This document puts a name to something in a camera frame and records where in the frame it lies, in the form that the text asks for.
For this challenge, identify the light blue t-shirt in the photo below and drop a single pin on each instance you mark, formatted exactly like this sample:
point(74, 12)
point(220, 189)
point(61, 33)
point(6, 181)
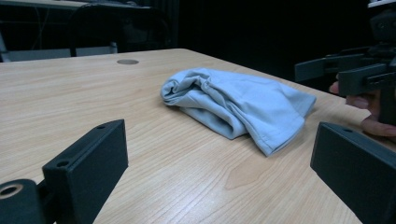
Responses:
point(243, 102)

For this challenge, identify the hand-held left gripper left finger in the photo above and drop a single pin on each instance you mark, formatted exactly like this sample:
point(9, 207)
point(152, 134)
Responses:
point(90, 168)

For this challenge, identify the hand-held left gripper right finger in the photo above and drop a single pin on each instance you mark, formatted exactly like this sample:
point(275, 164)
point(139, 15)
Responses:
point(358, 168)

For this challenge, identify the black chair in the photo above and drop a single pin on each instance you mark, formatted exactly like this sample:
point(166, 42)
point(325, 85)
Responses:
point(99, 28)

